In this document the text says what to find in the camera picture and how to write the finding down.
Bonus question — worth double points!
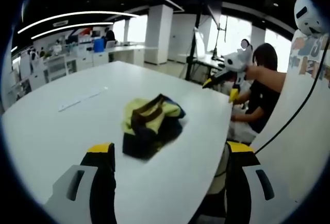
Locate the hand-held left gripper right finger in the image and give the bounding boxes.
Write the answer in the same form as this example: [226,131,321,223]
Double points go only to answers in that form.
[225,141,293,224]

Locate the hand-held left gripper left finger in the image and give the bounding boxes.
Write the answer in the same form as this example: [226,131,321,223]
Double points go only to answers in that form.
[45,143,117,224]

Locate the yellow and navy garment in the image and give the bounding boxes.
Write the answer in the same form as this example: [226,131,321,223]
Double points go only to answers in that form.
[121,94,188,161]

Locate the clear rectangular template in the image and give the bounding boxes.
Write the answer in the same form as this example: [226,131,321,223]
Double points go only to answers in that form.
[57,86,109,113]

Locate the black stand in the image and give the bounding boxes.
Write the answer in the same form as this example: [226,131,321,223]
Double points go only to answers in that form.
[184,10,205,81]

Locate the person's white printed shirt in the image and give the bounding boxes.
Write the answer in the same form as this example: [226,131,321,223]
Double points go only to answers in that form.
[249,29,330,224]

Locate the white counter cabinets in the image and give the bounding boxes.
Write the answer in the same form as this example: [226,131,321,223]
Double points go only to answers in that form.
[11,44,145,92]

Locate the blue container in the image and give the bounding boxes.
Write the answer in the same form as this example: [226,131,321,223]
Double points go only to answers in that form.
[93,38,105,53]

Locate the black cable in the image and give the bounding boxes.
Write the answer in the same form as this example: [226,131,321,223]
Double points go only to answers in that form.
[254,35,330,156]

